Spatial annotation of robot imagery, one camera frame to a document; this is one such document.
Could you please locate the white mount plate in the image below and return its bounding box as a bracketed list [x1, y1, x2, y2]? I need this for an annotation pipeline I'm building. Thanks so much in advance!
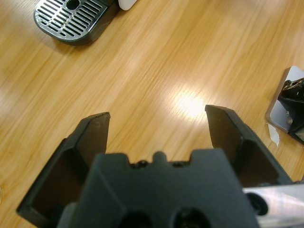
[265, 66, 304, 143]

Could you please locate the white paper scrap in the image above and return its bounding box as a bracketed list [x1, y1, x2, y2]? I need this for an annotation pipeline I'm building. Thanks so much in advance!
[267, 123, 280, 147]

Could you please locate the white capsule coffee machine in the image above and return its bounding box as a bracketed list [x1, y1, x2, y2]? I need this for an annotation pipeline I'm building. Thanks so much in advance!
[117, 0, 139, 11]

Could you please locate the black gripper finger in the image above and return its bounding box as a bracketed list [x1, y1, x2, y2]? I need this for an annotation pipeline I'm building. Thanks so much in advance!
[205, 105, 293, 189]
[16, 111, 111, 228]

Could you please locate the silver slotted drip tray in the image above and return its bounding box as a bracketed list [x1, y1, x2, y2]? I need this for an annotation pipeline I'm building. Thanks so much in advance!
[33, 0, 119, 46]

